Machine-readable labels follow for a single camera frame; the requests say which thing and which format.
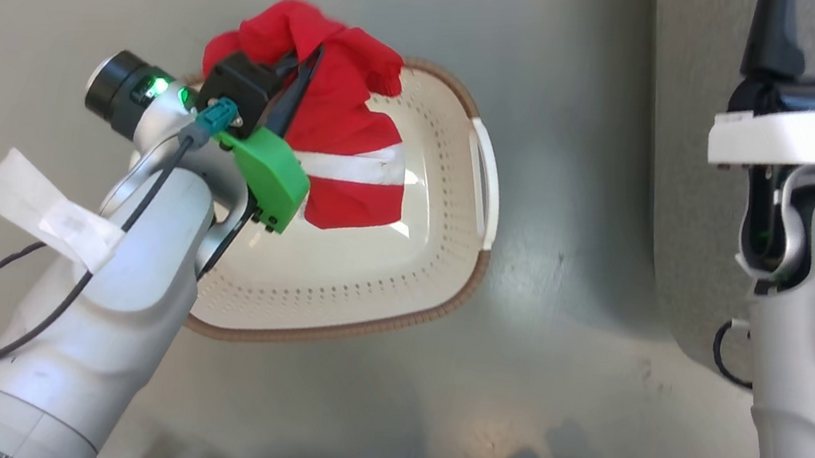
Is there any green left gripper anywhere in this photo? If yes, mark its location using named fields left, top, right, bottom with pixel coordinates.
left=201, top=31, right=332, bottom=239

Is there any red cloth with white stripe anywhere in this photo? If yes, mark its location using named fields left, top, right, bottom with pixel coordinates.
left=181, top=0, right=432, bottom=242

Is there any cream perforated laundry basket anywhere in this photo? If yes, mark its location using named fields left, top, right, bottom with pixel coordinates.
left=146, top=25, right=520, bottom=378

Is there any white tape strip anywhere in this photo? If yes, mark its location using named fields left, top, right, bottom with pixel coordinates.
left=0, top=145, right=137, bottom=278

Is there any black cable with teal connector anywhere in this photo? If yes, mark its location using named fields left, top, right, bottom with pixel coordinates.
left=0, top=64, right=241, bottom=458

